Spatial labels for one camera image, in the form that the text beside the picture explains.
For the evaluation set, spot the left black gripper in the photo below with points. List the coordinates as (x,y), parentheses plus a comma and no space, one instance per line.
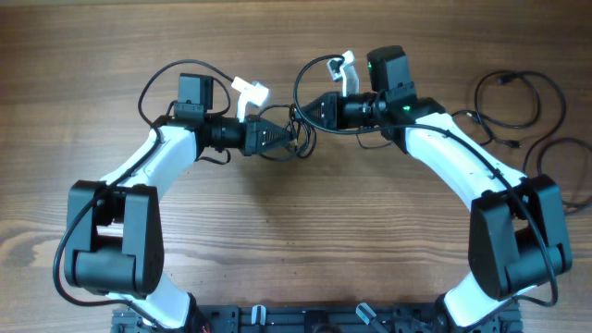
(253,135)

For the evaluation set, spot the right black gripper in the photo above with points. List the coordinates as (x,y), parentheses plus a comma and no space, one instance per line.
(331,110)

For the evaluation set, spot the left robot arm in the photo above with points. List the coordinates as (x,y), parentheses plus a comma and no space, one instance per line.
(113,246)

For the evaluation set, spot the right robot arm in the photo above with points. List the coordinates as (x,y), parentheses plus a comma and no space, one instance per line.
(518,238)

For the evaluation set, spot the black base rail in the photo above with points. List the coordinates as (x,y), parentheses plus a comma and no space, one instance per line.
(319,319)

